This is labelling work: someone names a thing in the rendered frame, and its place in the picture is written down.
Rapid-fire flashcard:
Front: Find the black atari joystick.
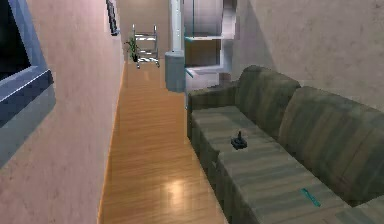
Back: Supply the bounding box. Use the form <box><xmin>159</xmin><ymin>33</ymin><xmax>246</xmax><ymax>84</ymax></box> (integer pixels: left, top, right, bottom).
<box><xmin>230</xmin><ymin>130</ymin><xmax>248</xmax><ymax>151</ymax></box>

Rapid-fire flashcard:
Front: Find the white glass shelf unit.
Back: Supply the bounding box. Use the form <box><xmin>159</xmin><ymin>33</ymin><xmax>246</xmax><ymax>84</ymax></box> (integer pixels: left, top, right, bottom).
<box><xmin>182</xmin><ymin>0</ymin><xmax>238</xmax><ymax>79</ymax></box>

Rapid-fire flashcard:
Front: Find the green house plant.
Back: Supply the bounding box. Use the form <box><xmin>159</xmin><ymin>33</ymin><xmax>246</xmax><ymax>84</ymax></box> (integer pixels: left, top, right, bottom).
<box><xmin>124</xmin><ymin>35</ymin><xmax>141</xmax><ymax>63</ymax></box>

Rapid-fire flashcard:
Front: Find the grey-green striped sofa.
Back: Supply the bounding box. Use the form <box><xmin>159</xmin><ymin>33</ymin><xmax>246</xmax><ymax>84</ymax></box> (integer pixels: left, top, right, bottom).
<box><xmin>186</xmin><ymin>64</ymin><xmax>384</xmax><ymax>224</ymax></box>

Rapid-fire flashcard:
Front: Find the blue framed window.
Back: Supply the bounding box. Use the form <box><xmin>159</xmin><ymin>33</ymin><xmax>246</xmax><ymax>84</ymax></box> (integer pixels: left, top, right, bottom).
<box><xmin>0</xmin><ymin>0</ymin><xmax>57</xmax><ymax>169</ymax></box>

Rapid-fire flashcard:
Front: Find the dark framed wall picture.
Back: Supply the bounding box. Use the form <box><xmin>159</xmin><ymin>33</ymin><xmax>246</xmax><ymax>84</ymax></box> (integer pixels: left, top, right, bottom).
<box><xmin>105</xmin><ymin>0</ymin><xmax>121</xmax><ymax>37</ymax></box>

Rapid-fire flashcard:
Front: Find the chrome wire shelf cart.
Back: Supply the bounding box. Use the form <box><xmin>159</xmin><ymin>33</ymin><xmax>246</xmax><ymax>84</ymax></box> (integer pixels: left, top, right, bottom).
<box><xmin>131</xmin><ymin>23</ymin><xmax>161</xmax><ymax>70</ymax></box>

